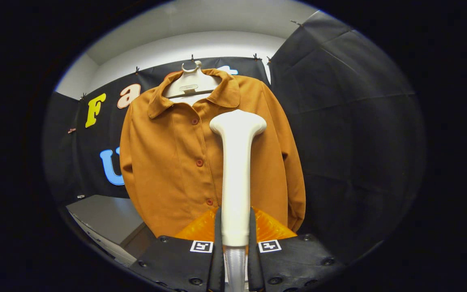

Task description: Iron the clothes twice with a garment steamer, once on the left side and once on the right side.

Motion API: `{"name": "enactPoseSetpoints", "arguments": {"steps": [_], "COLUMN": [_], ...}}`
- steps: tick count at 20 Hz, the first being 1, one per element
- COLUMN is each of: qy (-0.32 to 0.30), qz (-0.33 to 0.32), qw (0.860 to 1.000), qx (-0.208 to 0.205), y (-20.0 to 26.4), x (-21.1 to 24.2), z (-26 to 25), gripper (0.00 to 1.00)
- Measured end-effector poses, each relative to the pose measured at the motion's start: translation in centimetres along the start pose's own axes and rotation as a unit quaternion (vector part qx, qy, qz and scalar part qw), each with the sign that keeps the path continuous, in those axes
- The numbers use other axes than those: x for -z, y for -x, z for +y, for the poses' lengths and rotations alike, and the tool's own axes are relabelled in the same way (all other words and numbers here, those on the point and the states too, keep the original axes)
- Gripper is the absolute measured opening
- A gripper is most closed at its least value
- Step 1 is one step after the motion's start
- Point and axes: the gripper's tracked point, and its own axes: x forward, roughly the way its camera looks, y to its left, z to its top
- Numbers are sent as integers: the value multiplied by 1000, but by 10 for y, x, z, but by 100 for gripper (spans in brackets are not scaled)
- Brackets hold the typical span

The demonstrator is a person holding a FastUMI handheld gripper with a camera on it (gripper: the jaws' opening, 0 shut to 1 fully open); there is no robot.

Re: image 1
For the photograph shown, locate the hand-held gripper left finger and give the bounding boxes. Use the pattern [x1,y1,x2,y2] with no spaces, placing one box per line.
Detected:
[129,208,227,292]

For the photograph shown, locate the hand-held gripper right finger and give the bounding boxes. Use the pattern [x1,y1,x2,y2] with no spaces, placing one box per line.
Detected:
[247,208,346,292]

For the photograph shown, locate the white garment steamer with hose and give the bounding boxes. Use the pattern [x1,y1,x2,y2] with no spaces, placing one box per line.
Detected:
[210,109,267,292]

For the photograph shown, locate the orange button-up shirt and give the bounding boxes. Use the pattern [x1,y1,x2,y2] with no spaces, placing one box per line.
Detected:
[119,68,306,238]

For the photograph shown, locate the white clothes hanger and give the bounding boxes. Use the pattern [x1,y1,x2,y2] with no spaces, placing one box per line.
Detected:
[164,61,222,107]

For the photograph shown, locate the grey cabinet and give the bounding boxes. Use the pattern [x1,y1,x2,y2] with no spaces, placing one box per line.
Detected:
[66,195,157,266]

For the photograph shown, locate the black backdrop cloth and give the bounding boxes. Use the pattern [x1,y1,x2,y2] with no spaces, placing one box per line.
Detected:
[43,10,426,264]

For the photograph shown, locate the row of black cloth clips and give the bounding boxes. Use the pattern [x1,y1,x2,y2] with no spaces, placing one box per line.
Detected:
[79,19,304,101]

